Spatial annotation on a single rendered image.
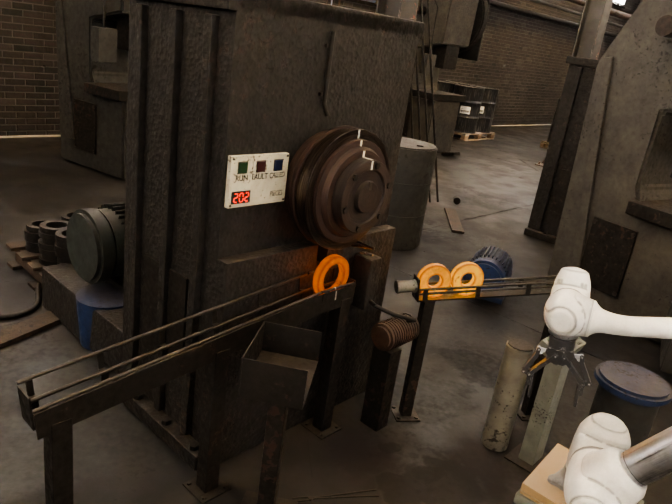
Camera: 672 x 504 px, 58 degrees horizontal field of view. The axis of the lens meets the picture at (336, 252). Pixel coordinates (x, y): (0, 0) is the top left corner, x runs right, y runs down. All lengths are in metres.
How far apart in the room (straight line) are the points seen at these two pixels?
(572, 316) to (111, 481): 1.74
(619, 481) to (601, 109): 3.24
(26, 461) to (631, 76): 4.11
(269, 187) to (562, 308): 1.08
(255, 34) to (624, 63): 3.14
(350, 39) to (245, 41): 0.49
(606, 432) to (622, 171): 2.82
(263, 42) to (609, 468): 1.64
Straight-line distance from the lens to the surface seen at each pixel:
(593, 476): 1.94
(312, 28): 2.24
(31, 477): 2.62
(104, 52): 6.16
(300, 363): 2.10
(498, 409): 2.87
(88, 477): 2.58
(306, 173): 2.17
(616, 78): 4.73
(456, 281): 2.75
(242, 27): 2.04
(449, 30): 10.12
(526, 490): 2.20
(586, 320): 1.75
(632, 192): 4.61
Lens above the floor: 1.67
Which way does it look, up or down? 20 degrees down
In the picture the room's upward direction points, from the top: 8 degrees clockwise
